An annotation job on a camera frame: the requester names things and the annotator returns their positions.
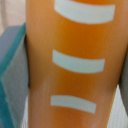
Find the gripper left finger with green pad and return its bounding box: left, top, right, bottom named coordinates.
left=0, top=24, right=29, bottom=128

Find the gripper right finger with green pad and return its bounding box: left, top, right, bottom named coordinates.
left=114, top=46, right=128, bottom=128

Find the orange toy bread loaf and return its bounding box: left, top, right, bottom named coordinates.
left=26, top=0, right=128, bottom=128

